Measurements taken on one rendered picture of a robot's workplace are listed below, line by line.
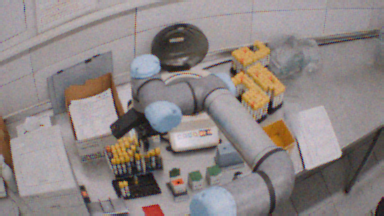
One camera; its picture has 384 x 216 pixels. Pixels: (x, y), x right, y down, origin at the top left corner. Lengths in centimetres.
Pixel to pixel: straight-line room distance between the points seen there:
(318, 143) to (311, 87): 34
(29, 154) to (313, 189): 194
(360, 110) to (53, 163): 150
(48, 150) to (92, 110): 47
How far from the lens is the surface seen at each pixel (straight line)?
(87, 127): 184
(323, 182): 291
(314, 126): 198
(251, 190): 90
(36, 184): 144
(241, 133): 108
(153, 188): 172
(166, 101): 118
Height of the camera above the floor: 236
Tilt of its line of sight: 49 degrees down
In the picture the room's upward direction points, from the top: 3 degrees clockwise
